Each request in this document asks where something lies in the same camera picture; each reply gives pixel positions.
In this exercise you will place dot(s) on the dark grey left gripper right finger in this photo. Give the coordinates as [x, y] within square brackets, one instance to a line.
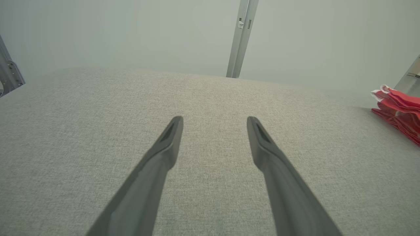
[285, 190]

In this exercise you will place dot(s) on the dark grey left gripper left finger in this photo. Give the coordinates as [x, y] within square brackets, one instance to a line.
[147, 190]

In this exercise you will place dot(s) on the red Bulls 23 jersey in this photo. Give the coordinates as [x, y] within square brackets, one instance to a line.
[403, 126]

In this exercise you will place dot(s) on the red shorts white stripes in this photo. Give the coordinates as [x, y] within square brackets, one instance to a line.
[402, 98]

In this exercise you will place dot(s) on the slanted grey metal bar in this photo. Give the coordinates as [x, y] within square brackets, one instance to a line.
[410, 80]

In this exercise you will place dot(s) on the grey metal post bracket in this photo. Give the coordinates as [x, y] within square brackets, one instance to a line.
[241, 42]

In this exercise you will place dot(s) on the grey metal bracket frame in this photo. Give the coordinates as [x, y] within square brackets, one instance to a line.
[10, 73]

